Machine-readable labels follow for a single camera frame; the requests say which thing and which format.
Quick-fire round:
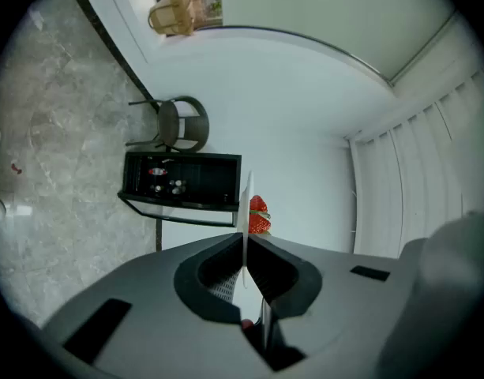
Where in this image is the white plate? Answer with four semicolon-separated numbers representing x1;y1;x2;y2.
237;170;255;290

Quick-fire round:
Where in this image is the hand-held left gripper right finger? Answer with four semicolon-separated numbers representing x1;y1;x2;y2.
247;234;419;359

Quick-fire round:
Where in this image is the red strawberry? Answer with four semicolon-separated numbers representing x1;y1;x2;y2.
248;213;272;235
249;194;268;214

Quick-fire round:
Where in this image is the dark wicker chair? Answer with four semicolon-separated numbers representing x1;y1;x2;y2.
125;96;211;153

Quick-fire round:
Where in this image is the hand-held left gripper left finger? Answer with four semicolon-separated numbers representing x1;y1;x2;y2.
43;233;275;379

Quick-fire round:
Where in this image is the black cabinet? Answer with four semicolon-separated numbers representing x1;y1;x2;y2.
117;151;242;228

